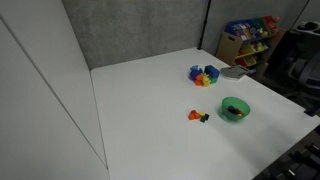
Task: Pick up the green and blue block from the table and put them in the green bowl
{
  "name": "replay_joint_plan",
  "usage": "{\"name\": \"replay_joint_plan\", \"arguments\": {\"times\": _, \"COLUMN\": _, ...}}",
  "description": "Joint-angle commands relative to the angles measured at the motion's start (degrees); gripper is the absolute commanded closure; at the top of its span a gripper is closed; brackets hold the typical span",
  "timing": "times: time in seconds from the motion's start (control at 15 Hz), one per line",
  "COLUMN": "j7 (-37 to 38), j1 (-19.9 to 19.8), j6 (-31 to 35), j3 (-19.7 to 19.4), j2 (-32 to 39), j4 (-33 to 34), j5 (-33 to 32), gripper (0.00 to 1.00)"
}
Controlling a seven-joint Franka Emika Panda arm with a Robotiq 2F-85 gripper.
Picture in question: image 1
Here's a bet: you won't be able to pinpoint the dark green block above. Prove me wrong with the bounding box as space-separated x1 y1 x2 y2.
200 116 208 123

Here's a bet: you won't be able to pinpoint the orange block on table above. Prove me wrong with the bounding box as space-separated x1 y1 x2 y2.
188 110 201 120

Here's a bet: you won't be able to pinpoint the colourful toy block pile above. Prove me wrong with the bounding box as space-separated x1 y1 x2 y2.
189 65 220 87

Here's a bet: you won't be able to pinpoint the blocks inside green bowl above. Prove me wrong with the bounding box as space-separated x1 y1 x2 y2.
227 106 244 117

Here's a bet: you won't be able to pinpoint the green plastic bowl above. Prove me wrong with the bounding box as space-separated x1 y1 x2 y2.
221 97 251 121

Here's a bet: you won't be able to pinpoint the toy storage shelf with bins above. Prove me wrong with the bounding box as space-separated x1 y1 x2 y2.
216 16 285 67

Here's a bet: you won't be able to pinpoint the black vertical pole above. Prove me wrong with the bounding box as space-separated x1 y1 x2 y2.
197 0 212 50

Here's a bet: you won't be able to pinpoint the black office chair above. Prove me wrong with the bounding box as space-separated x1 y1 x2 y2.
288 22 320 101

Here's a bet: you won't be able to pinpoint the black equipment at table corner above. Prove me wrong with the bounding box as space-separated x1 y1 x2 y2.
253 124 320 180

